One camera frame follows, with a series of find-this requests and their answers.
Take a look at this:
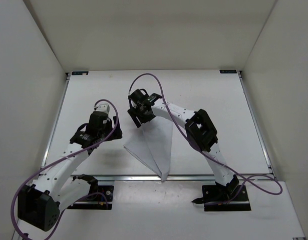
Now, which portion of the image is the white fabric skirt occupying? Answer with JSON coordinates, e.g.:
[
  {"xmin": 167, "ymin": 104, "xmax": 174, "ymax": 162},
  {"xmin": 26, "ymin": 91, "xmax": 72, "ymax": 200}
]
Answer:
[{"xmin": 124, "ymin": 117, "xmax": 173, "ymax": 182}]

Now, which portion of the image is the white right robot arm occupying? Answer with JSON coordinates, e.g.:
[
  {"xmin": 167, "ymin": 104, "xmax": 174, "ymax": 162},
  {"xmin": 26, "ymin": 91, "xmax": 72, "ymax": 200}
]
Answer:
[{"xmin": 128, "ymin": 89, "xmax": 239, "ymax": 200}]

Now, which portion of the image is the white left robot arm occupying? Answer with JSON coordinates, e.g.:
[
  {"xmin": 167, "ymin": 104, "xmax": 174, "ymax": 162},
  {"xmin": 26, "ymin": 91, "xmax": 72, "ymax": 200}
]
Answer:
[{"xmin": 18, "ymin": 110, "xmax": 122, "ymax": 232}]

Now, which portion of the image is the left teal corner label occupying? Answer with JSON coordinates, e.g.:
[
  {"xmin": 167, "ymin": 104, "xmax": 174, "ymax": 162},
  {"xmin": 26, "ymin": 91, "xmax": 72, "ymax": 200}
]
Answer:
[{"xmin": 71, "ymin": 71, "xmax": 89, "ymax": 76}]

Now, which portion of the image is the teal corner label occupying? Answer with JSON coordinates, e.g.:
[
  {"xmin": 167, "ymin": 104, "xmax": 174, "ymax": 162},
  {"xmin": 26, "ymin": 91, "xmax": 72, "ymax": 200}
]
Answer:
[
  {"xmin": 71, "ymin": 71, "xmax": 89, "ymax": 76},
  {"xmin": 219, "ymin": 69, "xmax": 237, "ymax": 74}
]

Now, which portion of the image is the right teal corner label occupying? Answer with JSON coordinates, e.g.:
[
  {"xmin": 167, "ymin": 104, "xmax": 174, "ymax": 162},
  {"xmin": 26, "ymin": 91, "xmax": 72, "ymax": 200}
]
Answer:
[{"xmin": 219, "ymin": 69, "xmax": 237, "ymax": 74}]

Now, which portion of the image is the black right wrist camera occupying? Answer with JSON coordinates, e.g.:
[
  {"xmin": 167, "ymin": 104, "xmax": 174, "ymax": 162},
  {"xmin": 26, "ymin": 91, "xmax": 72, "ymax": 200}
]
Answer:
[{"xmin": 128, "ymin": 88, "xmax": 149, "ymax": 105}]

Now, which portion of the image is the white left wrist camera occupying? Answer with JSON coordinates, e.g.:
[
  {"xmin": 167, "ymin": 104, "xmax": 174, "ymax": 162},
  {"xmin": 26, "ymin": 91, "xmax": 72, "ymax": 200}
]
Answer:
[{"xmin": 94, "ymin": 103, "xmax": 110, "ymax": 115}]

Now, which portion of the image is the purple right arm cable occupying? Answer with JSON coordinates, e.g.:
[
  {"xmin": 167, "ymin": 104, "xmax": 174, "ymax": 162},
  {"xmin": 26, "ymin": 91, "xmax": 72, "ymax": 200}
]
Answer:
[{"xmin": 128, "ymin": 72, "xmax": 283, "ymax": 205}]

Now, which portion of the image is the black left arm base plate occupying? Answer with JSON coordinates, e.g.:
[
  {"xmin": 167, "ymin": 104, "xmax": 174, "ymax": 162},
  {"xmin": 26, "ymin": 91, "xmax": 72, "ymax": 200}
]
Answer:
[{"xmin": 68, "ymin": 181, "xmax": 114, "ymax": 211}]

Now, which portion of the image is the aluminium table edge rail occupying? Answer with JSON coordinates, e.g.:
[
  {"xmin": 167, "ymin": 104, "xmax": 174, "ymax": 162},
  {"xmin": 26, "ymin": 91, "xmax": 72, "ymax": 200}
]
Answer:
[{"xmin": 93, "ymin": 174, "xmax": 276, "ymax": 183}]

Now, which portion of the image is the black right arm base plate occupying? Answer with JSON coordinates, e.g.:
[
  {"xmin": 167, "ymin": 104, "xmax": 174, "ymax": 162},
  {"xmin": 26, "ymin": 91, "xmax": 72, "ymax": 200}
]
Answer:
[{"xmin": 202, "ymin": 185, "xmax": 251, "ymax": 212}]

